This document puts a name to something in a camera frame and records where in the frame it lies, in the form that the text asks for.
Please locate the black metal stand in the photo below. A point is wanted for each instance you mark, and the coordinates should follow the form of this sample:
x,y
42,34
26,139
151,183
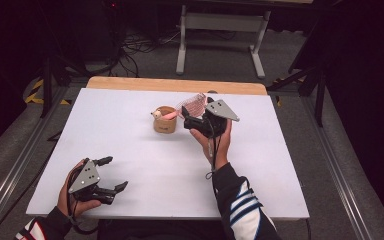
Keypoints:
x,y
319,100

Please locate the black tripod stand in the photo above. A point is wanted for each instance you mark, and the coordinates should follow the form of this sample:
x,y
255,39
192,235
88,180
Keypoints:
x,y
48,86

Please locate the aluminium floor rail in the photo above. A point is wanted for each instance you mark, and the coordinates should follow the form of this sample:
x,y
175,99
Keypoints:
x,y
16,170
338,180

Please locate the yellow black hazard tape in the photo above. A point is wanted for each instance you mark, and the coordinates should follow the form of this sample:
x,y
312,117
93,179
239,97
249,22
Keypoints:
x,y
33,96

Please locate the person's right hand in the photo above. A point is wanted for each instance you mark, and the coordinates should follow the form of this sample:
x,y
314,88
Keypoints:
x,y
220,146

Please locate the white board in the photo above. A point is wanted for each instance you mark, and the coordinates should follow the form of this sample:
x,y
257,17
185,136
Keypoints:
x,y
166,186

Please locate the brown round cup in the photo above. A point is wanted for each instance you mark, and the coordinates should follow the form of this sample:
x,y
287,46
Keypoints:
x,y
164,126

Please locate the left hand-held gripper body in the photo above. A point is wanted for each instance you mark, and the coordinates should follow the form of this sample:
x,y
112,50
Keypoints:
x,y
85,178

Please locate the grey metal table frame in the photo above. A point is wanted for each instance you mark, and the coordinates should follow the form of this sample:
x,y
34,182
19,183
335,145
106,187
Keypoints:
x,y
223,22

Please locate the pink hairbrush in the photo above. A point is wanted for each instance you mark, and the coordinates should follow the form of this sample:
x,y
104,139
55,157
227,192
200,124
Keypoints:
x,y
195,106

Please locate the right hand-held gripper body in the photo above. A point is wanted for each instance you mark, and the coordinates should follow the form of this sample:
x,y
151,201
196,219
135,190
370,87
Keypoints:
x,y
213,121

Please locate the person's left hand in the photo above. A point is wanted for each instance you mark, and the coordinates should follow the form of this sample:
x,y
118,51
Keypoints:
x,y
66,205

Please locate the wooden table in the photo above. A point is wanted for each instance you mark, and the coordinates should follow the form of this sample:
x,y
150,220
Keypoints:
x,y
166,85

